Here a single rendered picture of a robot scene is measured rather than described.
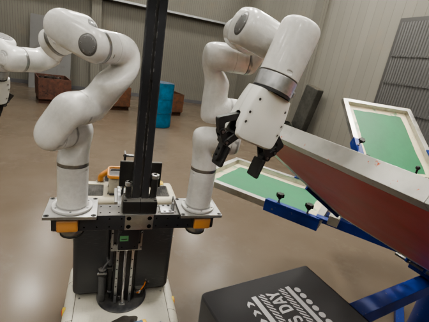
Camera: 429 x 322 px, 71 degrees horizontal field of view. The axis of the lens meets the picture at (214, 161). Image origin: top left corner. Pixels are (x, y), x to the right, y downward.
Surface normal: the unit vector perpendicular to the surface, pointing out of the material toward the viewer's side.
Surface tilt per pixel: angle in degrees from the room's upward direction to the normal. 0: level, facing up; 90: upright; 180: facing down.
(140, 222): 90
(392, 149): 32
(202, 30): 90
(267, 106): 89
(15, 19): 90
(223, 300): 0
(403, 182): 58
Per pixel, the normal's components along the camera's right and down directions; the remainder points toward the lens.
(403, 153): 0.12, -0.63
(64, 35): -0.34, 0.30
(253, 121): 0.37, 0.36
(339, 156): -0.65, -0.48
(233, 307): 0.16, -0.94
